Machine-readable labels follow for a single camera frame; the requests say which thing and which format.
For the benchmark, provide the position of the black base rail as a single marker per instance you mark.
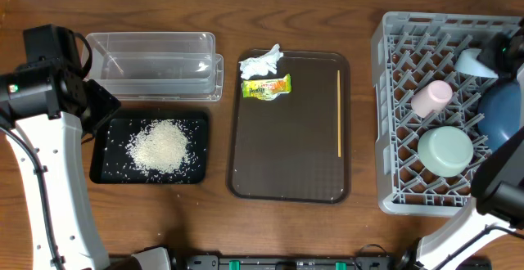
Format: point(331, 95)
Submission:
point(211, 262)

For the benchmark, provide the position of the mint green bowl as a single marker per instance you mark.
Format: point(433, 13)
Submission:
point(445, 151)

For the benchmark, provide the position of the clear plastic bin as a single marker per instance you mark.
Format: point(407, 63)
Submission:
point(103, 44)

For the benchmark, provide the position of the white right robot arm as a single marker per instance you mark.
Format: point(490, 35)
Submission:
point(496, 206)

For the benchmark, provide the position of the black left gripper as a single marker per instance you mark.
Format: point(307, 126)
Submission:
point(102, 102)

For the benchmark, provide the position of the yellow snack wrapper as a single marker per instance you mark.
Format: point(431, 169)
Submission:
point(266, 89)

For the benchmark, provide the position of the grey dishwasher rack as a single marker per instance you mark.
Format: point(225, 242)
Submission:
point(409, 51)

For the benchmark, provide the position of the pink cup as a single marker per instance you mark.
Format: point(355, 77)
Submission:
point(432, 98)

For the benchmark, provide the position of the wooden chopstick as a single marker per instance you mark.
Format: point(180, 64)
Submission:
point(339, 125)

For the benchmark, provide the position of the brown serving tray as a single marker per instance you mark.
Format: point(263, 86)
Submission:
point(286, 149)

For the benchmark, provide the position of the dark blue plate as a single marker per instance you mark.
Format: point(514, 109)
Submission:
point(501, 107)

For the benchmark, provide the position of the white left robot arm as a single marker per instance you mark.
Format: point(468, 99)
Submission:
point(46, 109)

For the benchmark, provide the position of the white rice pile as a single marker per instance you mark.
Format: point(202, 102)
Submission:
point(159, 147)

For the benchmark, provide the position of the white tissue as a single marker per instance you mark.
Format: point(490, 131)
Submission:
point(262, 65)

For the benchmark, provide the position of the black plastic tray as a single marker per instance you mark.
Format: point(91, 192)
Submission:
point(196, 172)

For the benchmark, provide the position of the light blue bowl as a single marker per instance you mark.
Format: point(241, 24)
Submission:
point(467, 63)

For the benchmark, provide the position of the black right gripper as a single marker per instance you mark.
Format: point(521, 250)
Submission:
point(490, 58)

